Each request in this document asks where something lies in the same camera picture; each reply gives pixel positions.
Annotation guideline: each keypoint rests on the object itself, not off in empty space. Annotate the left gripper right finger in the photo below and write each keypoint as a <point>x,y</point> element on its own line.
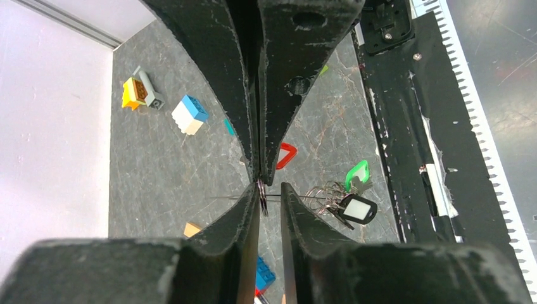
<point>321,265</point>

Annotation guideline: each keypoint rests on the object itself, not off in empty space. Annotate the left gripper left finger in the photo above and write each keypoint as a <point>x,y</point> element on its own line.
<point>216,265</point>

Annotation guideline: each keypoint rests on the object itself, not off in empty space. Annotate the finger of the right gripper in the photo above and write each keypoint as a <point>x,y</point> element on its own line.
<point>221,38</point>
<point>298,39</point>

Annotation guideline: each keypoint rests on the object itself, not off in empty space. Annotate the red key tag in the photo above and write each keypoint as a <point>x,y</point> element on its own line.
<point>286,154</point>

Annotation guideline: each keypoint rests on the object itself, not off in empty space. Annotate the metal keyring plate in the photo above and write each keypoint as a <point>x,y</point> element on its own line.
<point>270,196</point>

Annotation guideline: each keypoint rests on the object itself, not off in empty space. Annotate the small green cube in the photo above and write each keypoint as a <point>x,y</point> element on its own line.
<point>323,70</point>

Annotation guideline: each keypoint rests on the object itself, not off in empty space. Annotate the orange wooden block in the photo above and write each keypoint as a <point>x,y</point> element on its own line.
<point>191,229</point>

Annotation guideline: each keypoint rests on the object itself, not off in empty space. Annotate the red blue lego block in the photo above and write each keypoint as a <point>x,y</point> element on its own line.
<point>264,277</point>

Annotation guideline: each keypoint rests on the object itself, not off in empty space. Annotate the black key fob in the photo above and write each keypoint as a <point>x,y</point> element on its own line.
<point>352,209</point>

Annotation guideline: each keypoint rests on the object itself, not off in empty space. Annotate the white blue lego block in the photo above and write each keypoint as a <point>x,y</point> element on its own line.
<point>189,115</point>

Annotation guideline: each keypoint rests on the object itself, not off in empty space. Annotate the grey lego piece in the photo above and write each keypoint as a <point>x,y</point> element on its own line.
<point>154,99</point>

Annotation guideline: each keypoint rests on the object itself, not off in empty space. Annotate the green key tag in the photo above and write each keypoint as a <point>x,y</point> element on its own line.
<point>360,171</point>

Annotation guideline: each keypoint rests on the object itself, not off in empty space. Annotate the teal wooden block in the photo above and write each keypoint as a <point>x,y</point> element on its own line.
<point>229,127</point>

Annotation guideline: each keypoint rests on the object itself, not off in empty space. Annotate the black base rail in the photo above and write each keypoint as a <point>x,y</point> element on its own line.
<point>440,187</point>

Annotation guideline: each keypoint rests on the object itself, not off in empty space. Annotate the white cable duct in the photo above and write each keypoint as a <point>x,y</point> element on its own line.
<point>492,47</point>

